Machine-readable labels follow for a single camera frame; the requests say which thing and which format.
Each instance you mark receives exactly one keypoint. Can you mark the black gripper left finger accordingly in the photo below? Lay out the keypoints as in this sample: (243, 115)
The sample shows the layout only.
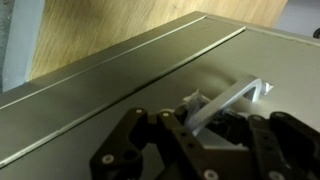
(133, 133)

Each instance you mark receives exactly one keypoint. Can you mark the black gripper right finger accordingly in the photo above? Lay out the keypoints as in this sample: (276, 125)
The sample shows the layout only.
(276, 140)

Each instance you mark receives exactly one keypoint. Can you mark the grey upper drawer front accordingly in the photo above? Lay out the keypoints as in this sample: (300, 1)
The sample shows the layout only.
(100, 76)

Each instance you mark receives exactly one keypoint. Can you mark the grey metal drawer cabinet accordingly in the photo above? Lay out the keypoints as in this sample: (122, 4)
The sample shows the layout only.
(100, 55)

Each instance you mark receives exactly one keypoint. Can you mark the light wooden board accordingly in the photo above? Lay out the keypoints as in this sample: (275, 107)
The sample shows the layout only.
(116, 23)

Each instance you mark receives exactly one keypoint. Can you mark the pale blue-grey panel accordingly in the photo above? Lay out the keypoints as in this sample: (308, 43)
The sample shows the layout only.
(20, 43)

